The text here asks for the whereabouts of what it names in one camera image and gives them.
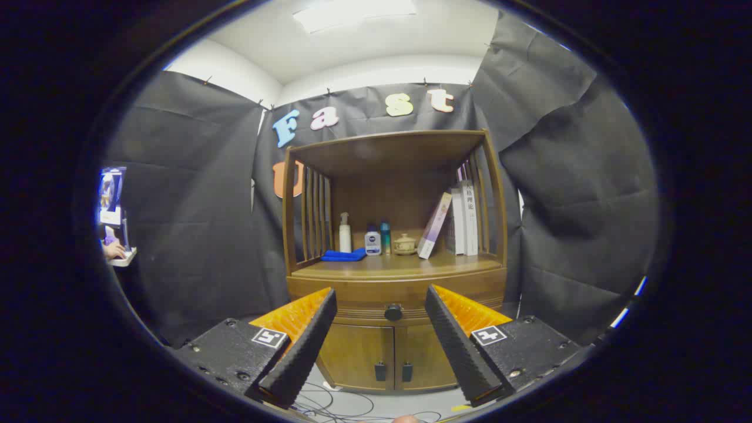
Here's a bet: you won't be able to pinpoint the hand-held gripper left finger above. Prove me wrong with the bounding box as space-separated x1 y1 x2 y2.
170 287 338 410

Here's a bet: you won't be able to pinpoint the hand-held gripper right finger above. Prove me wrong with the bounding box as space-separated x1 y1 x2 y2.
424 284 582 407

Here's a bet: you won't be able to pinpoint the wooden drawer with black knob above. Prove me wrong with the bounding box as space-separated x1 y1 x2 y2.
287 267 507 324

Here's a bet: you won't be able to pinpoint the wooden countertop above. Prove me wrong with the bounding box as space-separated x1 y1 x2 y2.
292 251 503 278

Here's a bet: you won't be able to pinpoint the wooden cabinet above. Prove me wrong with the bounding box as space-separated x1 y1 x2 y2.
281 129 509 394

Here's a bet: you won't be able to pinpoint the blue folded cloth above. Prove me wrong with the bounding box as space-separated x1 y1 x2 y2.
321 248 367 262

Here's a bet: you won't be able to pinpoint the purple and white book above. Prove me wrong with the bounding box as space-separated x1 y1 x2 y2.
417 192 453 260

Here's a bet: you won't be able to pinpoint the white book with black lettering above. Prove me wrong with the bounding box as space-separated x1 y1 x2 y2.
461 179 479 256

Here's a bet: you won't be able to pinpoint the black backdrop cloth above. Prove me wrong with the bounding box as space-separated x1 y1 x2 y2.
103 12 662 347

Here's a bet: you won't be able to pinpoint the computer monitor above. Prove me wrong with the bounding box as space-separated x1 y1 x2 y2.
97 167 127 227

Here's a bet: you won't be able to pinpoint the black floor cables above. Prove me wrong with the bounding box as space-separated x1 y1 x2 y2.
294 379 441 422

